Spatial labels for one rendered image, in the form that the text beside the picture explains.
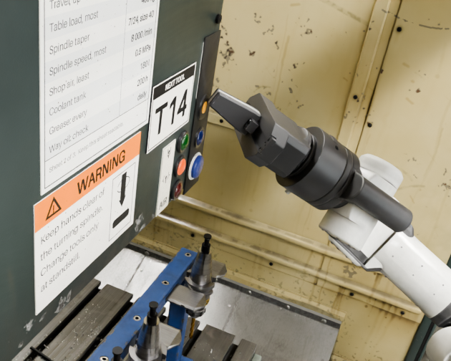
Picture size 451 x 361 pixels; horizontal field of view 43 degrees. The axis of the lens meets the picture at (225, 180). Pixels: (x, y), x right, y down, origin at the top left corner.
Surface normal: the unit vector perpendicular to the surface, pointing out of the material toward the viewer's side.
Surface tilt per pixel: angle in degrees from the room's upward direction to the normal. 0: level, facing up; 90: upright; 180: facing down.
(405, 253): 55
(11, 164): 90
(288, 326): 24
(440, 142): 91
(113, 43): 90
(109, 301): 0
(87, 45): 90
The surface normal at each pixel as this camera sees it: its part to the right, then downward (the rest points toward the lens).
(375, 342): -0.37, 0.39
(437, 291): -0.20, -0.15
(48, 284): 0.92, 0.31
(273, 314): -0.01, -0.61
